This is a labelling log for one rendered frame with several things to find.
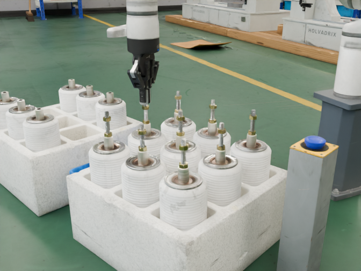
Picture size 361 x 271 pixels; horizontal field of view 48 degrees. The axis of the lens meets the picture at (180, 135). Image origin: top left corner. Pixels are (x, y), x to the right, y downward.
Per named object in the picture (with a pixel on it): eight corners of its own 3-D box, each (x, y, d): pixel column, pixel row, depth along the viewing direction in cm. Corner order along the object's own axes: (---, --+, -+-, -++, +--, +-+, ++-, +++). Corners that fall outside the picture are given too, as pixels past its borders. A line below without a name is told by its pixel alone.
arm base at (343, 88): (349, 89, 124) (358, 32, 118) (374, 97, 116) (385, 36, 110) (325, 93, 120) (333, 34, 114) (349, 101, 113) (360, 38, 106)
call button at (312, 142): (309, 142, 83) (310, 133, 82) (328, 148, 80) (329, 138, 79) (300, 148, 80) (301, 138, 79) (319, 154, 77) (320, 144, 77)
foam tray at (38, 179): (85, 141, 164) (81, 98, 157) (146, 172, 138) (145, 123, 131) (-14, 171, 139) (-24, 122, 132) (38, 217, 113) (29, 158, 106)
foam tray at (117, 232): (177, 184, 130) (177, 132, 124) (286, 234, 106) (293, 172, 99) (72, 238, 104) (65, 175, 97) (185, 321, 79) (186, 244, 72)
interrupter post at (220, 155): (219, 166, 86) (219, 152, 85) (212, 162, 88) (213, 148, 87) (228, 163, 88) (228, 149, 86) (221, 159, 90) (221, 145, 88)
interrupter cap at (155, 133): (165, 132, 105) (165, 129, 105) (155, 142, 98) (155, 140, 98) (138, 128, 107) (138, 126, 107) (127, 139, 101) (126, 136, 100)
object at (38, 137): (55, 166, 127) (48, 111, 120) (71, 177, 120) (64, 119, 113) (25, 176, 120) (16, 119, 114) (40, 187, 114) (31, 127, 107)
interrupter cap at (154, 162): (164, 169, 85) (164, 166, 85) (128, 173, 83) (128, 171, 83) (156, 155, 92) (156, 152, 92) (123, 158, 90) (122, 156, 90)
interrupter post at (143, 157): (149, 165, 87) (149, 151, 85) (138, 167, 86) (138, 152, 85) (147, 161, 89) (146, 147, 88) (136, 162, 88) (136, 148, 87)
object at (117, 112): (117, 145, 142) (114, 95, 135) (134, 154, 135) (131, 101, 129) (93, 154, 136) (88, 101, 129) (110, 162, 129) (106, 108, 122)
